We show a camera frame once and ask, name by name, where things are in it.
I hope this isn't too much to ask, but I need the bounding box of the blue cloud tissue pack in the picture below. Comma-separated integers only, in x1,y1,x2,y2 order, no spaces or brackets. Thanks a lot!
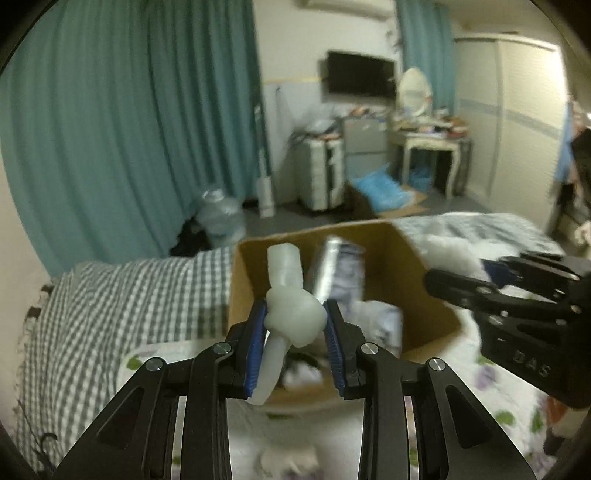
349,300,404,358

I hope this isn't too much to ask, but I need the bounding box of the dark tissue paper pack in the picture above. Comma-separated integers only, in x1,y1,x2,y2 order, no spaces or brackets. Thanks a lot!
304,235,365,308

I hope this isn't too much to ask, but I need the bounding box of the white knotted sock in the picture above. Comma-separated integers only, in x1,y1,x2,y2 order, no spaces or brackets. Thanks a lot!
249,243,327,406

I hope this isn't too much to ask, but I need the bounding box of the white and green plush toy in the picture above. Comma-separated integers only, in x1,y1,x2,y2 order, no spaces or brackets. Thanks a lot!
277,351,324,390

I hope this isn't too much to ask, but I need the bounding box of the brown cardboard box on bed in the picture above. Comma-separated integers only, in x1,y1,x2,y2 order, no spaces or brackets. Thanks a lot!
226,219,463,407

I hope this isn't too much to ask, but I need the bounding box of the blue plastic bags pile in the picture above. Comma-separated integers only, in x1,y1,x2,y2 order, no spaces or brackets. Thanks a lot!
352,165,415,214

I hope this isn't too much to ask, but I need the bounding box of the blue laundry basket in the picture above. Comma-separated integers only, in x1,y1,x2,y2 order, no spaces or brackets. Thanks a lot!
409,166,434,193

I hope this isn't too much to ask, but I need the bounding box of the floor cardboard box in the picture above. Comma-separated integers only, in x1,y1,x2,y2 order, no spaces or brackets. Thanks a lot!
346,177,430,220

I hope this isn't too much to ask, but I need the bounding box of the grey checked bed sheet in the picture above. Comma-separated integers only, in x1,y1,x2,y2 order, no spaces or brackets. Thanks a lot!
11,247,235,471

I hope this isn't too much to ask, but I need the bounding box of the white floral quilt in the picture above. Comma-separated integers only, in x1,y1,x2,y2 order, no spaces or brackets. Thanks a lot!
124,340,578,480

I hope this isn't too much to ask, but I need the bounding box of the white dressing table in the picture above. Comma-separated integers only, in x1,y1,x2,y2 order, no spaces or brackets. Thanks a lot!
386,120,473,200

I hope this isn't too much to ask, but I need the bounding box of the white wardrobe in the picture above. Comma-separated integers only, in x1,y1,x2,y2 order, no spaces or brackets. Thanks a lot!
456,34,567,228

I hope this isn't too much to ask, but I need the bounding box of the grey mini fridge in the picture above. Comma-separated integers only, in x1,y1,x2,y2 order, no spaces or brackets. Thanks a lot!
342,117,389,180

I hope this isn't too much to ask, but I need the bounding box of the white suitcase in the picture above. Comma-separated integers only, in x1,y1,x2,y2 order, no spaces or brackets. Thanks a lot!
294,138,346,212

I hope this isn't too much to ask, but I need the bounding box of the white oval vanity mirror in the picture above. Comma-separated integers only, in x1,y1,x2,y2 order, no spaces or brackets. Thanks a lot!
398,67,433,117

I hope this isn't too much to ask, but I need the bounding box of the white flat mop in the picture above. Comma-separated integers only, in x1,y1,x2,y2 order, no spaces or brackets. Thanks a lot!
253,86,276,219

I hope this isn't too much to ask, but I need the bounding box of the clear water jug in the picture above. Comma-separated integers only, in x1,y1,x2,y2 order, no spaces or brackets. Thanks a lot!
197,187,246,248

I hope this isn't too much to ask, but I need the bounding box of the small teal curtain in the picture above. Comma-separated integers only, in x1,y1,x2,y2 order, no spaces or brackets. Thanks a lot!
396,0,457,114

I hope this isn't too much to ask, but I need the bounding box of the white air conditioner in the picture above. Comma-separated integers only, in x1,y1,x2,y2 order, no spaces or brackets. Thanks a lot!
301,0,396,20

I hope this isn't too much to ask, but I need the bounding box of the large teal curtain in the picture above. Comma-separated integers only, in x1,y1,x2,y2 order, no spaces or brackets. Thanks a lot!
1,1,262,275

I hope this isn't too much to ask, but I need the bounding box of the black wall television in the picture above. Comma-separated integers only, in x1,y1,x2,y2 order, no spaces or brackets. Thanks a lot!
325,51,396,98

